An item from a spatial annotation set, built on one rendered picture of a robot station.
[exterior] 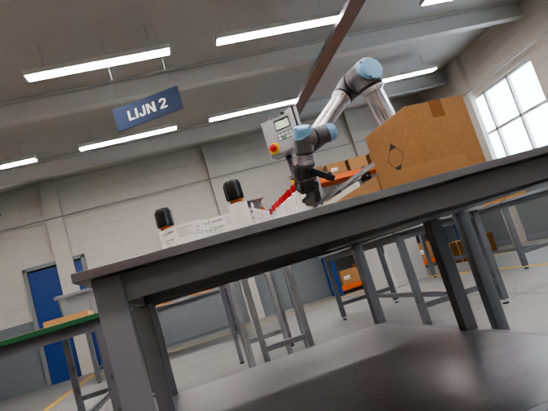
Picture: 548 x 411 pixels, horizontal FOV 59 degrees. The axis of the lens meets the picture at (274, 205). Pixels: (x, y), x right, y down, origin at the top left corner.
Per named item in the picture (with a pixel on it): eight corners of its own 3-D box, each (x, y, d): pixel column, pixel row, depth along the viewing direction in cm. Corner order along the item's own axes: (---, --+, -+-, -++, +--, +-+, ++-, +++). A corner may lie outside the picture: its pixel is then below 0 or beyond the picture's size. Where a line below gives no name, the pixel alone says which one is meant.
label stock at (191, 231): (209, 251, 197) (199, 217, 199) (163, 265, 199) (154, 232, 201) (221, 251, 217) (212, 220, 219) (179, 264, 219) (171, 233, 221)
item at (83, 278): (138, 299, 298) (137, 296, 298) (357, 236, 336) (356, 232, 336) (72, 284, 97) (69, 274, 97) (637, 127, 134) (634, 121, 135)
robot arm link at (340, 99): (338, 77, 235) (288, 148, 213) (351, 66, 225) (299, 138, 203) (356, 93, 237) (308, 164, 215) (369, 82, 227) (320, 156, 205)
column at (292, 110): (324, 235, 241) (285, 110, 250) (333, 232, 242) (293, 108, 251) (327, 233, 236) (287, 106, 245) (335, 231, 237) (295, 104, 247)
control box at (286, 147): (277, 160, 258) (267, 126, 260) (307, 148, 252) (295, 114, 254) (270, 157, 248) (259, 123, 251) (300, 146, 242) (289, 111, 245)
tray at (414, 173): (340, 214, 147) (336, 201, 147) (414, 193, 153) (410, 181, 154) (381, 191, 118) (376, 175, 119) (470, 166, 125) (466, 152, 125)
